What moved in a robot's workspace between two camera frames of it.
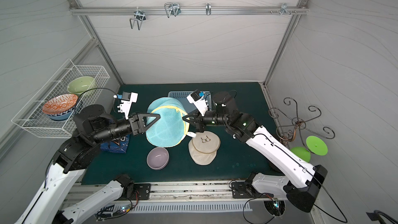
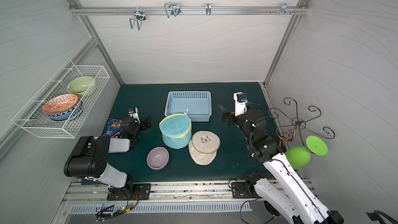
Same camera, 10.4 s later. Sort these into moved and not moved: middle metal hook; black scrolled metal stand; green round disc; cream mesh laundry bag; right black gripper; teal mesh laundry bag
Moved: teal mesh laundry bag; right black gripper
Not moved: middle metal hook; black scrolled metal stand; green round disc; cream mesh laundry bag
